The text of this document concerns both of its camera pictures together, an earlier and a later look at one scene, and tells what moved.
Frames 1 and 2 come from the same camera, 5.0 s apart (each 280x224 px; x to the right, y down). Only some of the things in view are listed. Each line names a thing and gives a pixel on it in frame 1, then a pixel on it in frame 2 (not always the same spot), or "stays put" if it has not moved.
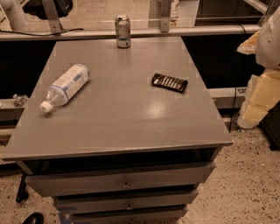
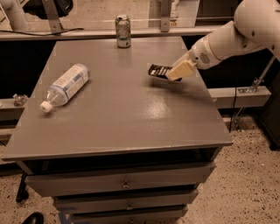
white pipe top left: [16, 15] stays put
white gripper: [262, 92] -> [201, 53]
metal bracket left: [51, 12] stays put
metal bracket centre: [165, 16] stays put
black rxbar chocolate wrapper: [175, 84] -> [161, 71]
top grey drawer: [118, 179] stays put
